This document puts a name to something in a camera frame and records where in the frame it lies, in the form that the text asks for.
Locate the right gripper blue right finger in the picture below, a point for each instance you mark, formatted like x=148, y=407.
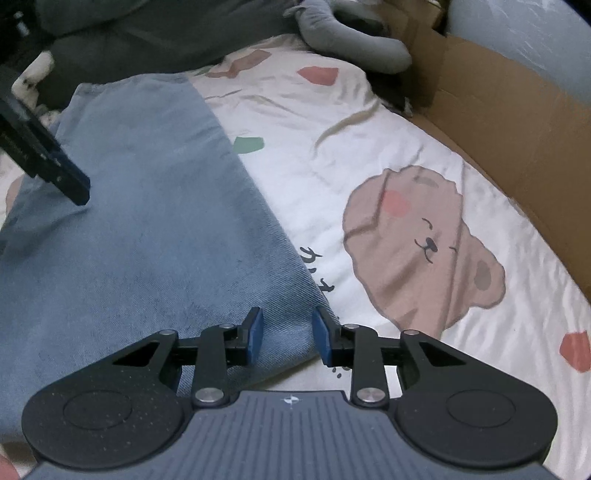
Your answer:
x=327, y=336

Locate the white black fuzzy blanket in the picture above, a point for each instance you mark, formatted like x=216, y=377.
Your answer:
x=25, y=88

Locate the brown cardboard sheet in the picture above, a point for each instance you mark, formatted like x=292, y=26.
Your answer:
x=528, y=136

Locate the blue denim drawstring pants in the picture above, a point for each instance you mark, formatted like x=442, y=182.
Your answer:
x=175, y=236

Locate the cream bear print bedsheet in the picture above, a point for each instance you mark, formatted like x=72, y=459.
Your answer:
x=397, y=230

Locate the grey curved neck pillow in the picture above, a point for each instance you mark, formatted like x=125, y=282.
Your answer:
x=320, y=27

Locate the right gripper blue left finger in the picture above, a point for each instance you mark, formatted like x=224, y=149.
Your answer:
x=251, y=336

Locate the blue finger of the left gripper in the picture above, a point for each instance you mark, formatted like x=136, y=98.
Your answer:
x=53, y=166

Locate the dark green pillow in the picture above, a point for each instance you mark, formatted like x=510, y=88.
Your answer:
x=99, y=42

